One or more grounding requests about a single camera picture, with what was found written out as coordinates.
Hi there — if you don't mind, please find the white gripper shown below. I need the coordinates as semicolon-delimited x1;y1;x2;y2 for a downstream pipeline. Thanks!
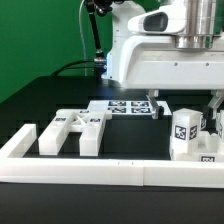
117;35;224;120

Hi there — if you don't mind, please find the white chair seat part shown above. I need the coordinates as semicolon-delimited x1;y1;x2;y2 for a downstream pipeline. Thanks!
170;131;224;163

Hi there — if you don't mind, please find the white chair back frame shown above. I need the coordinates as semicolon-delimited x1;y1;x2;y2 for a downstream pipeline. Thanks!
38;109;112;156

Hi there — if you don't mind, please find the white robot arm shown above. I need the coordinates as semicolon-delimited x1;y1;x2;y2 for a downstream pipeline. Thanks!
102;0;224;118

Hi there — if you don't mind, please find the white fiducial marker sheet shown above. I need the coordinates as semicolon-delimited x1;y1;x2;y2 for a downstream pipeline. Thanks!
86;100;173;117

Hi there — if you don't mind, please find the white U-shaped obstacle fence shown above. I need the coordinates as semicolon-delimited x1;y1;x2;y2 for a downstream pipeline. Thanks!
0;124;224;188

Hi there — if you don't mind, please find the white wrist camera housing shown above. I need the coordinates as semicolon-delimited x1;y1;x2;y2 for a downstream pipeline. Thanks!
127;4;187;35

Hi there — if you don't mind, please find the black cable bundle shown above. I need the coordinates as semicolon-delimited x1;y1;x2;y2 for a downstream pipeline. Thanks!
50;59;108;78

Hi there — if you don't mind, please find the grey thin cable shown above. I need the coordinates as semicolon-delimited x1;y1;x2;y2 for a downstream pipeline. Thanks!
78;0;88;76

